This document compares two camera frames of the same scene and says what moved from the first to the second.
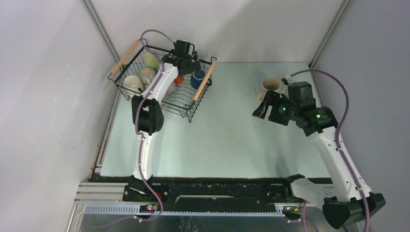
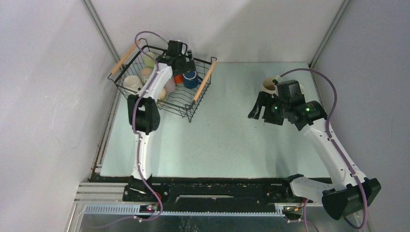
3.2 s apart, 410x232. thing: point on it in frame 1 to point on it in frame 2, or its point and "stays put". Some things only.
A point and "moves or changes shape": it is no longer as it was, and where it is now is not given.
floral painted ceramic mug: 269,83 stays put
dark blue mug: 197,78 moves or changes shape
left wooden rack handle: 124,57 stays put
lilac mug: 171,87 stays put
